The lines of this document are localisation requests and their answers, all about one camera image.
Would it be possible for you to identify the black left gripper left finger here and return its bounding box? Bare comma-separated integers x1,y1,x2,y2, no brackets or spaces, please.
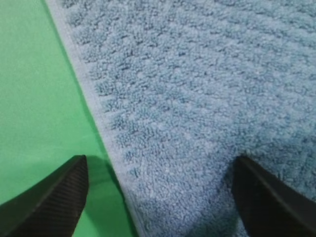
0,155,89,237

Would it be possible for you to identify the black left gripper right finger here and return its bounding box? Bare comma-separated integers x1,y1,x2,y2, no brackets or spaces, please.
232,156,316,237

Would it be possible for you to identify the blue waffle-weave towel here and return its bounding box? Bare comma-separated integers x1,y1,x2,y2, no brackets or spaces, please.
47,0,316,237

